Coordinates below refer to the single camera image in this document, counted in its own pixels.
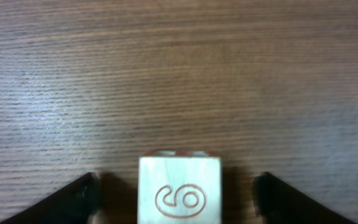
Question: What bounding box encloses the green number block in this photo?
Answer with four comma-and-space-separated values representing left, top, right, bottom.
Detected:
137, 150, 223, 224

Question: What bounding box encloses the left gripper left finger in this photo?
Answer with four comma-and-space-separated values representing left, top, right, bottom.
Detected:
1, 172, 100, 224

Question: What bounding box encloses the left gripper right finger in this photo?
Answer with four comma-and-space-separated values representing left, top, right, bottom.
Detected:
252, 172, 356, 224

